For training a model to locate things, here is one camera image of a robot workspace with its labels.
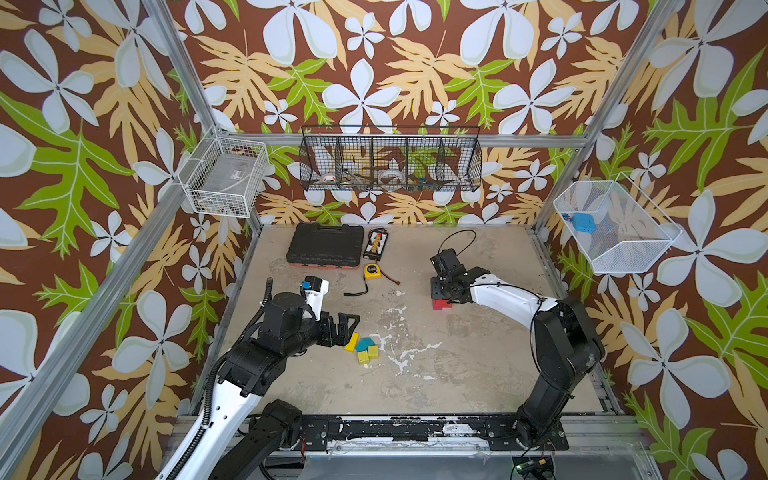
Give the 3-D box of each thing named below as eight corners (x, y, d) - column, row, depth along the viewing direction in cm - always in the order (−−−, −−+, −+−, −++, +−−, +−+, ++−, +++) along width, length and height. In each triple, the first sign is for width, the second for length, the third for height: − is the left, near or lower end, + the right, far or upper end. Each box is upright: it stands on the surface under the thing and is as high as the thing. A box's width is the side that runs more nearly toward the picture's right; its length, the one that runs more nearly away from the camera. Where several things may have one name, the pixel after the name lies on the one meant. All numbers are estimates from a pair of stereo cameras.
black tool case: (288, 269, 108) (284, 261, 104) (297, 230, 120) (295, 222, 117) (362, 270, 108) (362, 262, 104) (364, 230, 120) (364, 222, 117)
